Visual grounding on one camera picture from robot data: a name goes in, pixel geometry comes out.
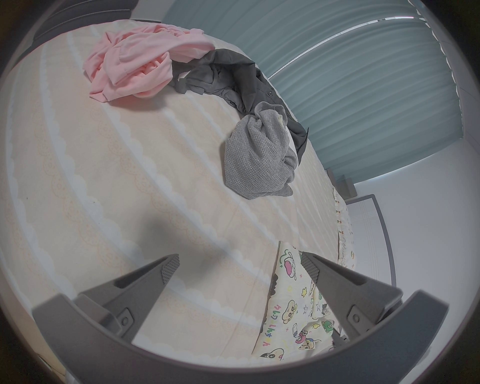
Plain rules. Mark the white printed pillow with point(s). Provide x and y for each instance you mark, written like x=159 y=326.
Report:
x=343 y=232

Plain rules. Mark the black garment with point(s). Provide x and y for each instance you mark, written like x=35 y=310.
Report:
x=240 y=78

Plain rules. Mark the grey garment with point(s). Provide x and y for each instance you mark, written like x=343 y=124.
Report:
x=258 y=157

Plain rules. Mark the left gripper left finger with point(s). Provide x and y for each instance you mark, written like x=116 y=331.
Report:
x=131 y=300

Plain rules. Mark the pink garment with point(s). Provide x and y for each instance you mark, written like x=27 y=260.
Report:
x=135 y=63

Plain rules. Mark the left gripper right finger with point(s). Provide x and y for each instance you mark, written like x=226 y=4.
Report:
x=348 y=296

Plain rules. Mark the bed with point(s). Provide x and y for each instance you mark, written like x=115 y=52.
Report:
x=112 y=168

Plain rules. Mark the grey bedside table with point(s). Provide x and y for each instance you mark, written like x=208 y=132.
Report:
x=343 y=183

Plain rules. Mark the white printed pyjama top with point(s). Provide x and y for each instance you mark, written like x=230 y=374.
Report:
x=288 y=300

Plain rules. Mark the blue-green curtain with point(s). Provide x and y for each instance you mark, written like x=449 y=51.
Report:
x=375 y=105
x=300 y=30

